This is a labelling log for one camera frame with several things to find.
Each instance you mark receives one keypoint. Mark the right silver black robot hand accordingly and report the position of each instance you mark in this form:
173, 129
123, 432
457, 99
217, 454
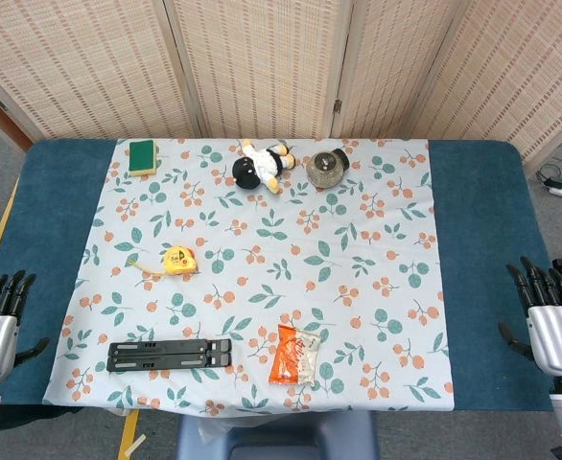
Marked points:
556, 335

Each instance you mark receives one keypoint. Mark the yellow tape measure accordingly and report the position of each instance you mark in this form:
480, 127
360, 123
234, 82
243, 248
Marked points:
178, 261

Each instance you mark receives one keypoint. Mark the dark blue table cover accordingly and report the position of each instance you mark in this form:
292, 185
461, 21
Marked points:
487, 268

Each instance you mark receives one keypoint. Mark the black folding stand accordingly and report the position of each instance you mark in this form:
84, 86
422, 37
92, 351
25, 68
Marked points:
168, 355

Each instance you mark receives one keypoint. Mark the green yellow sponge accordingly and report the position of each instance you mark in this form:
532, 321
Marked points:
143, 157

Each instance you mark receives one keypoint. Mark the orange white snack packet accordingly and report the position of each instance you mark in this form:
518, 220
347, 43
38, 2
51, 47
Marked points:
294, 357

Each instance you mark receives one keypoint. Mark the floral patterned tablecloth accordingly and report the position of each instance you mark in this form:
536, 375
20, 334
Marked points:
262, 268

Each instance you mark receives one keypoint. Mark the round glass jar black lid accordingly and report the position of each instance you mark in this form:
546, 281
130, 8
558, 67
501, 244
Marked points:
326, 167

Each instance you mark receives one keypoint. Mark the blue plastic stool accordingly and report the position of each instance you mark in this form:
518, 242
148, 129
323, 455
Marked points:
276, 436

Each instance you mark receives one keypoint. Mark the black white plush toy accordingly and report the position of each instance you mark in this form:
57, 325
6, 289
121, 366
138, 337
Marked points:
261, 165

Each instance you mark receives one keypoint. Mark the woven folding screen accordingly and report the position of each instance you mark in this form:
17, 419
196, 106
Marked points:
281, 67

